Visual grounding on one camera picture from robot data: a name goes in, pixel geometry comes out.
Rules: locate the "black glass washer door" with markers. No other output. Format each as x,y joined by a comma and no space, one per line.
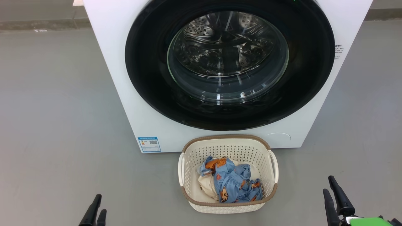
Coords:
147,72

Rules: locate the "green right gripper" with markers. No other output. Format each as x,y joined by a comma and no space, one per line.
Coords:
367,222

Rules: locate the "beige wooden board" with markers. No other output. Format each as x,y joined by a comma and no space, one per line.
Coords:
78,2

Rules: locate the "white front-load washing machine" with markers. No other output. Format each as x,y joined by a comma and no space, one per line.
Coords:
110,62

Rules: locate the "round white filter cover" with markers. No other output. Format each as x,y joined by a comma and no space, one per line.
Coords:
278,139

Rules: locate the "blue cartoon print garment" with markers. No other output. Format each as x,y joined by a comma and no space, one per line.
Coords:
230,182

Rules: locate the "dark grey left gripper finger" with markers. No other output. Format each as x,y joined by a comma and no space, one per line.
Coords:
101,219
91,213

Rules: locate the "cream perforated laundry basket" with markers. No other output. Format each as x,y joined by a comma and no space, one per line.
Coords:
226,147

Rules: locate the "cream plain garment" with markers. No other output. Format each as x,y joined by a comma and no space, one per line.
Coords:
205,185

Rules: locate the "blue energy label sticker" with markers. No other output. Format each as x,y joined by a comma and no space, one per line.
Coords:
149,144

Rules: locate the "stainless steel washing machine drum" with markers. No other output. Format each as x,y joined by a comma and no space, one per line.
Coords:
201,29

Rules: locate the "small printed text label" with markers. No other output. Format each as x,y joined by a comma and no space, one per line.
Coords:
338,51

